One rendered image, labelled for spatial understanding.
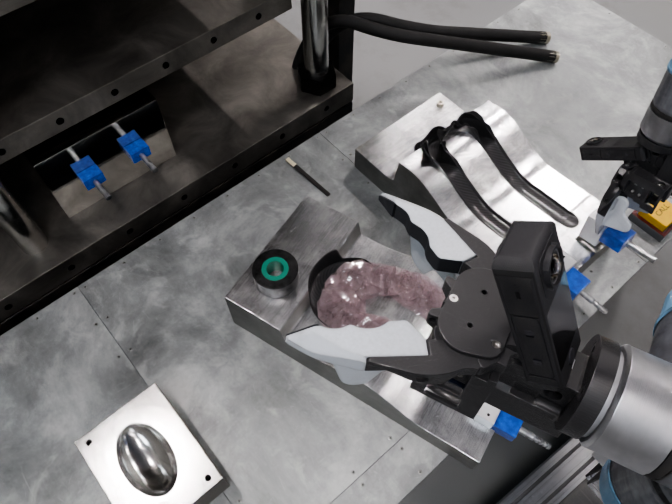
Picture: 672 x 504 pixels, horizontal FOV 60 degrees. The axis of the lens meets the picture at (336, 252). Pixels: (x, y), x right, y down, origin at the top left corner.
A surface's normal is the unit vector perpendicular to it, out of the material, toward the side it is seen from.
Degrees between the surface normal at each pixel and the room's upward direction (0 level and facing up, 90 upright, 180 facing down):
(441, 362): 8
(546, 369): 82
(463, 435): 0
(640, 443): 54
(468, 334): 8
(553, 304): 60
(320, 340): 34
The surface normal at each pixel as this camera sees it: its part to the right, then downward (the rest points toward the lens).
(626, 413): -0.28, 0.04
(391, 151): 0.00, -0.51
